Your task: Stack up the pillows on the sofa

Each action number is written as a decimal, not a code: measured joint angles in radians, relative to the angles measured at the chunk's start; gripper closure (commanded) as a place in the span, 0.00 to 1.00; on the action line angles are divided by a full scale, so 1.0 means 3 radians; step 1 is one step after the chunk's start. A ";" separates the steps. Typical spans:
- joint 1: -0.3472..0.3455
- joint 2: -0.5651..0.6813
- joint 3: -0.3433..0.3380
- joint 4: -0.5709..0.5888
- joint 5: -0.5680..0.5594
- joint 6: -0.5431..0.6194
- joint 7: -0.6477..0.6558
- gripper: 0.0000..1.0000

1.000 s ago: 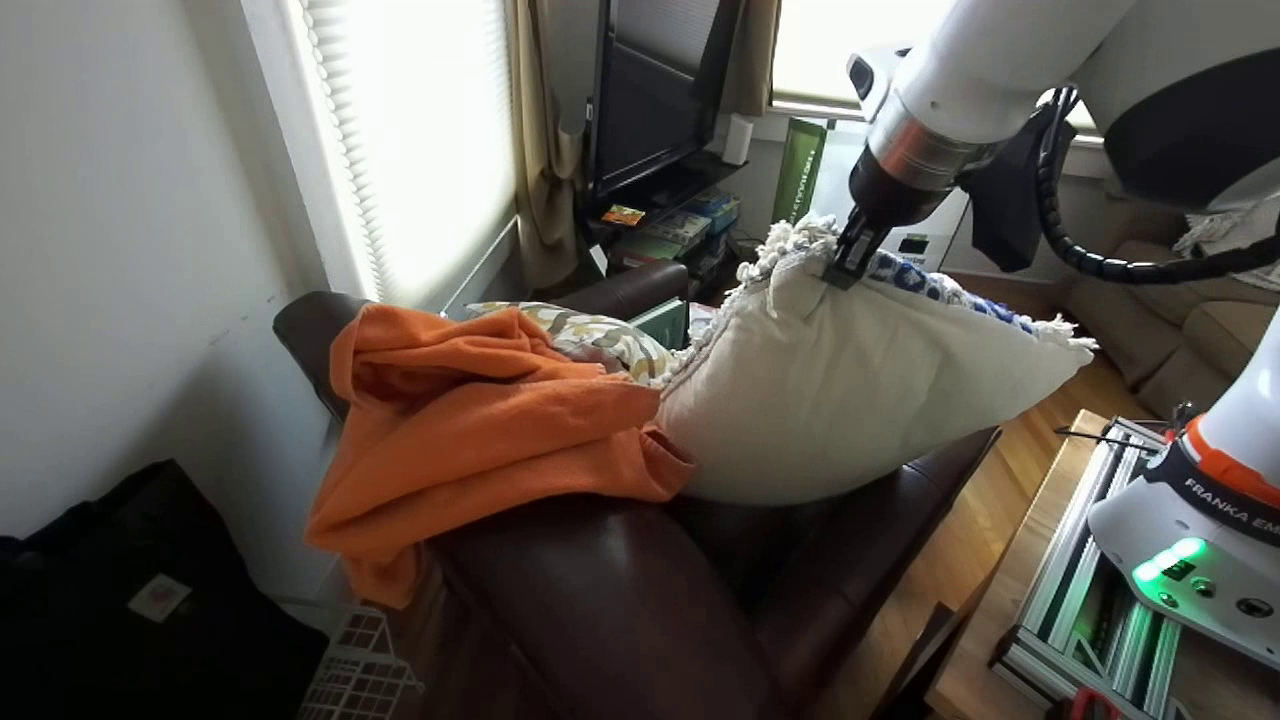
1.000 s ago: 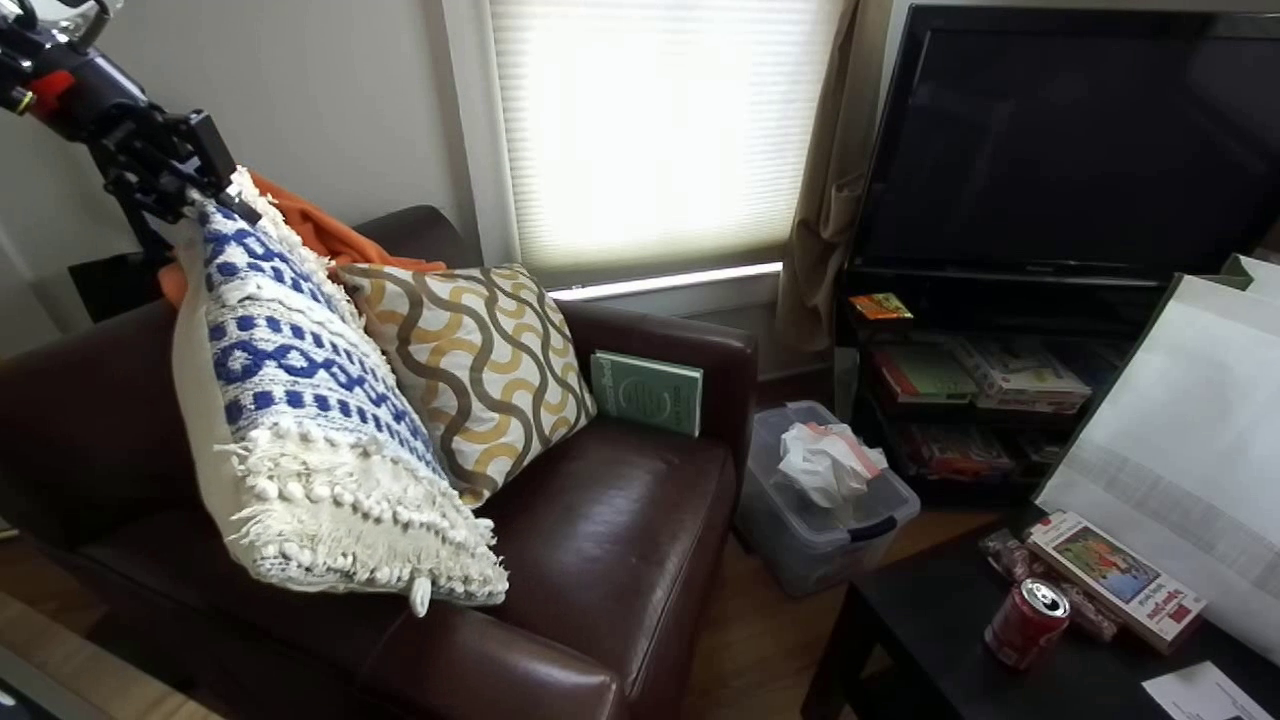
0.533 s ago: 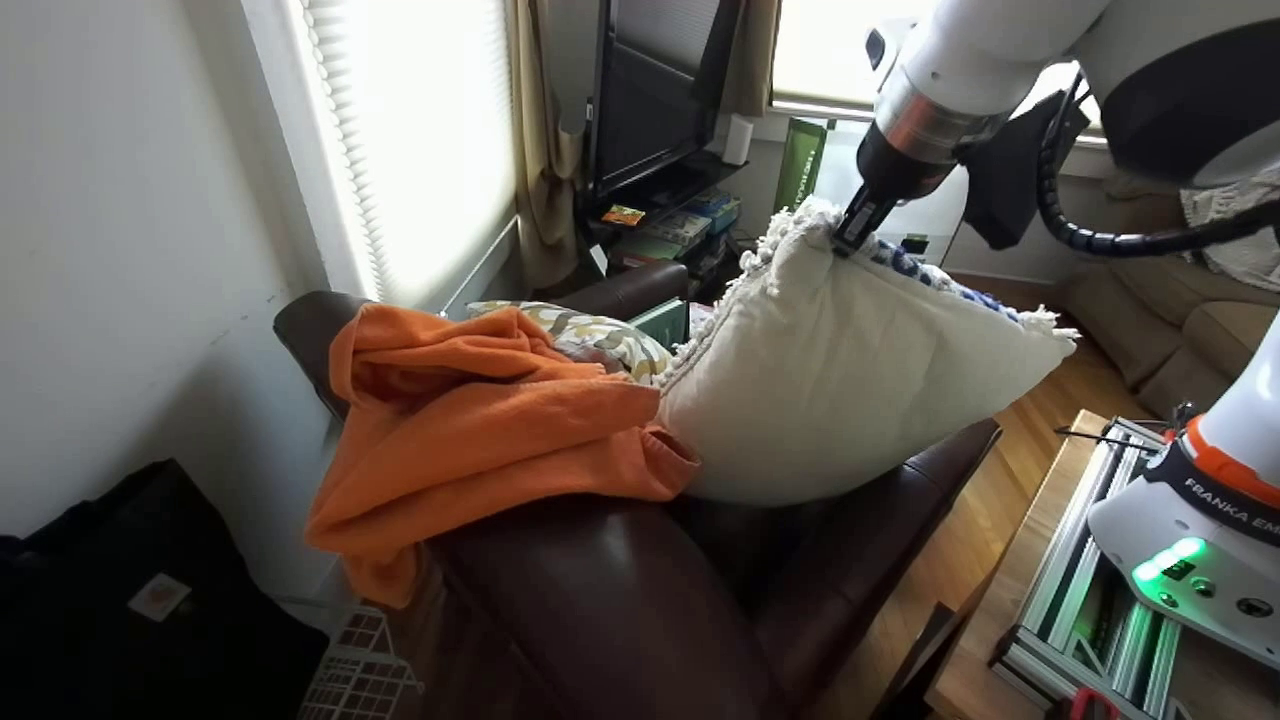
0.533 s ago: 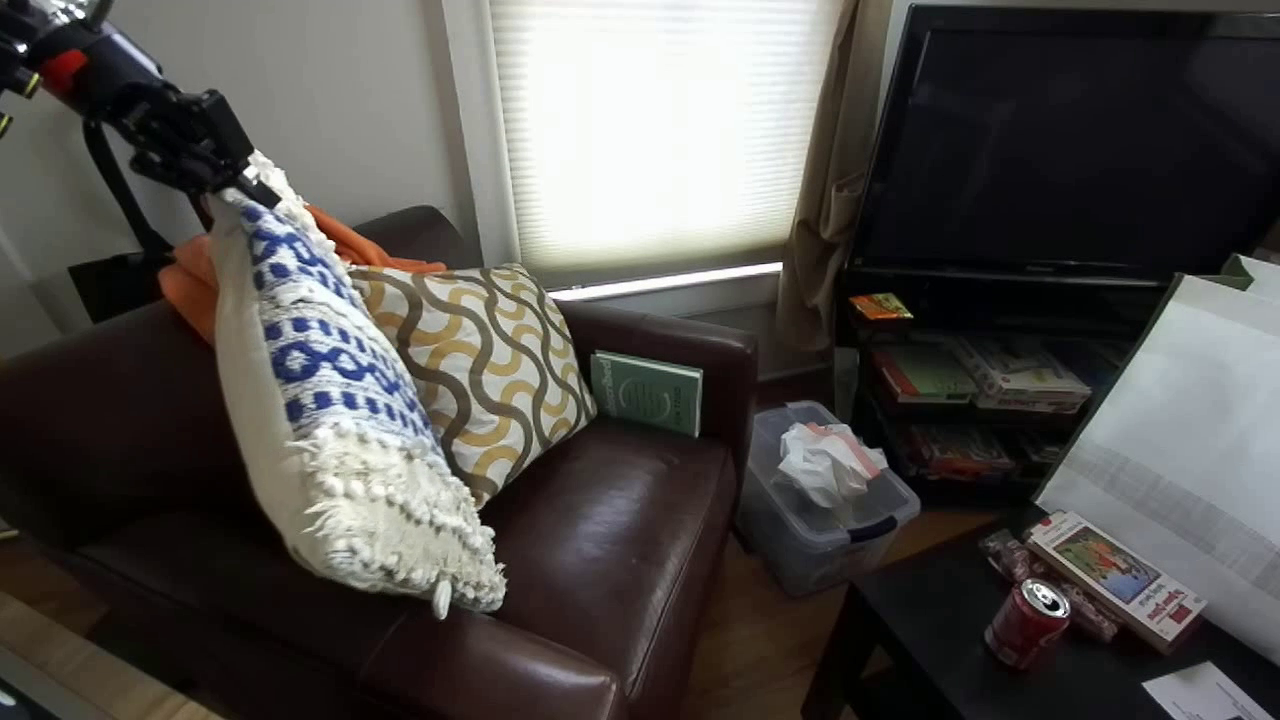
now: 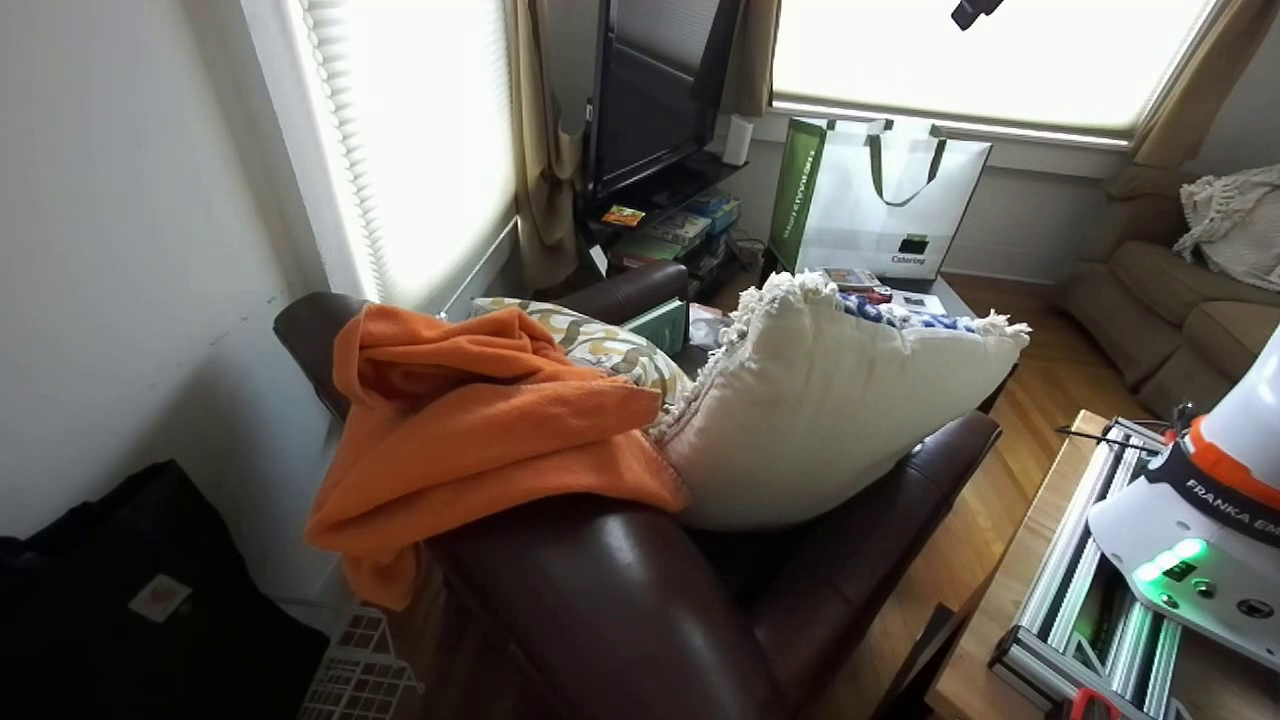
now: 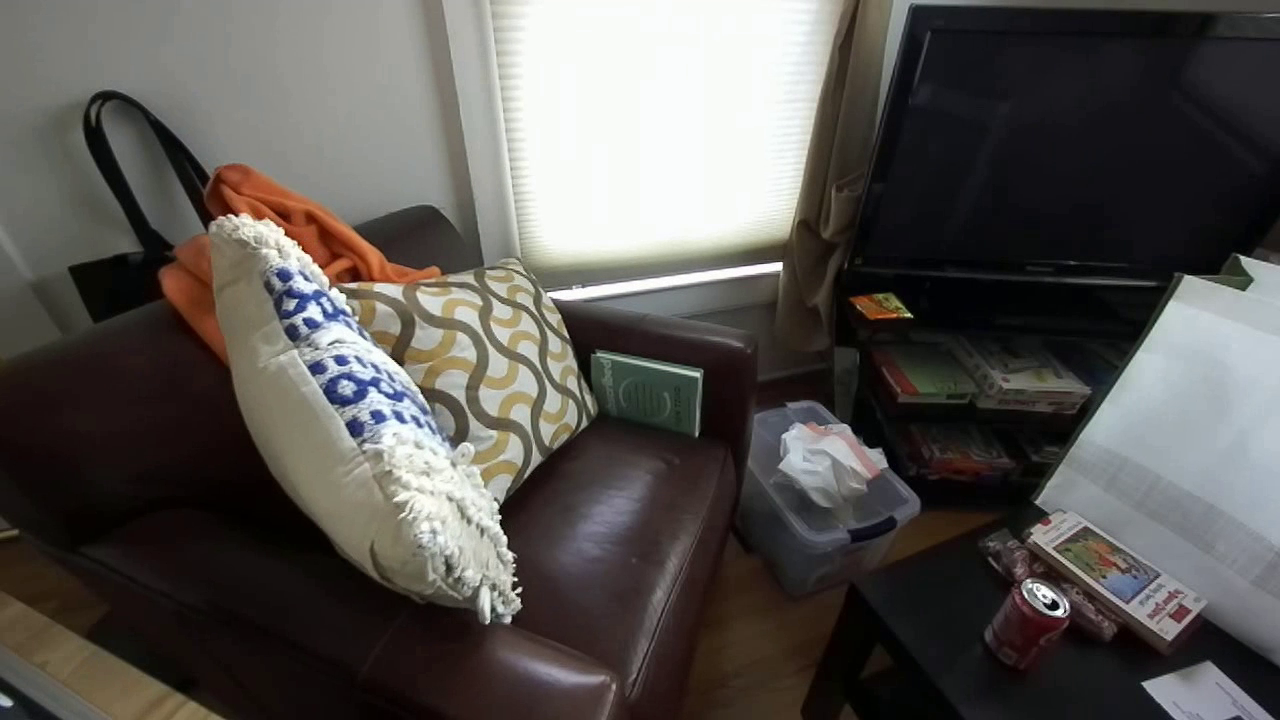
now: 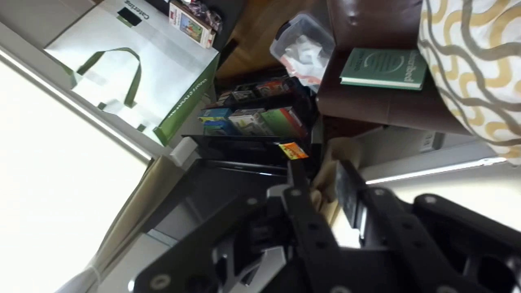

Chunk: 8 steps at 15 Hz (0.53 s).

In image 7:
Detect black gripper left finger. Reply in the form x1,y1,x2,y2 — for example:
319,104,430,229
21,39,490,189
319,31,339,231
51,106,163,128
134,161,349,293

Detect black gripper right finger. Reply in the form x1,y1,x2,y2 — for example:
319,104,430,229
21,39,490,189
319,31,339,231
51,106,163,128
334,159,521,293

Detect brown leather sofa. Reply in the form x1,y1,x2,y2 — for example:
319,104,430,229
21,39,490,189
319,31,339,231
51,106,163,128
316,0,476,137

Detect small orange box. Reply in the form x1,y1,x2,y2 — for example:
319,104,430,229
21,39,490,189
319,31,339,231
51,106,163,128
274,140,311,163

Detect pale shelf game box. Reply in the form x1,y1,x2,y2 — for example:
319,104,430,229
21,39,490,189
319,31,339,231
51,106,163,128
200,106,267,138

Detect red green game box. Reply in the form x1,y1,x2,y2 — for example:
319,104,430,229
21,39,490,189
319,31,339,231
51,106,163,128
261,104,310,140

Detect dark shelf game boxes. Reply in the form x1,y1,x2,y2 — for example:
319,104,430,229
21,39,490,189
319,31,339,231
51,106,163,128
217,76,296,109

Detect black TV stand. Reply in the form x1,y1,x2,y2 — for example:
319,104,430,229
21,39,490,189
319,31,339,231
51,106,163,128
184,70,329,171

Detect gold grey wavy pillow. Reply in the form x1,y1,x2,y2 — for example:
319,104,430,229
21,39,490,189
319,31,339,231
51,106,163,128
417,0,521,166

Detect green book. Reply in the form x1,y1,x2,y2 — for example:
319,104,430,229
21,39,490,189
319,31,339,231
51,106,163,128
339,45,430,93

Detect white shopping bag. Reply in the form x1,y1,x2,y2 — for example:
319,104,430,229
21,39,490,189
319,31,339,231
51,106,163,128
43,0,222,148

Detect crumpled white tissue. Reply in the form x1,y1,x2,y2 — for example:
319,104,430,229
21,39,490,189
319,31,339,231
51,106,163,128
283,34,329,84

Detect red white game box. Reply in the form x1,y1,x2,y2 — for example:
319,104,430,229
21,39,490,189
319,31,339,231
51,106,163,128
168,0,218,50

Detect clear plastic storage bin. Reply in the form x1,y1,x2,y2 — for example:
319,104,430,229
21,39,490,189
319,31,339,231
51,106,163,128
269,11,337,94

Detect pink snack wrapper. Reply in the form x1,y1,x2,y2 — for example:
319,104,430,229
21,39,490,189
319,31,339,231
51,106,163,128
184,0,225,32

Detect white wall outlet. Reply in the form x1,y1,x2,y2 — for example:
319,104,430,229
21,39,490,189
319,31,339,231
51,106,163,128
420,130,448,153

